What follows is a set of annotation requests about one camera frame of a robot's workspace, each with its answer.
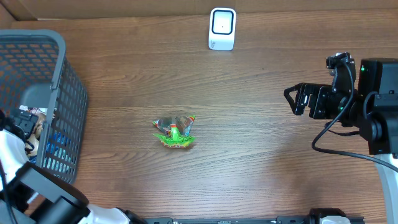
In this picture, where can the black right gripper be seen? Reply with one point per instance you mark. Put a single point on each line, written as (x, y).
(318, 91)

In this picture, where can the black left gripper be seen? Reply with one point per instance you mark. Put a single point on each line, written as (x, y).
(26, 123)

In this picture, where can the blue snack bar wrapper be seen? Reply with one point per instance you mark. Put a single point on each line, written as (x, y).
(59, 154)

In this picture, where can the green snack bag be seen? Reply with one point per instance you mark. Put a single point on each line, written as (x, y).
(175, 131)

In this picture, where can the beige cookie bag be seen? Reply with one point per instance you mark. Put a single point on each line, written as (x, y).
(32, 144)

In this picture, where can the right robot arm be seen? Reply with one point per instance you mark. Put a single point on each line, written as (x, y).
(365, 98)

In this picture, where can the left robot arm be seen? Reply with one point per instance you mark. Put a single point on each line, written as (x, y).
(30, 194)

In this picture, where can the white barcode scanner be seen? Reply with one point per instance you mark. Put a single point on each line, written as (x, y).
(222, 29)

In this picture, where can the grey plastic basket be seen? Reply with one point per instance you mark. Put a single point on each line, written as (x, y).
(36, 73)

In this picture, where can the brown cardboard back wall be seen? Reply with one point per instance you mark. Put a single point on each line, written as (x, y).
(25, 10)

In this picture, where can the black rail at table edge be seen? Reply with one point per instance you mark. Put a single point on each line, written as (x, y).
(315, 216)

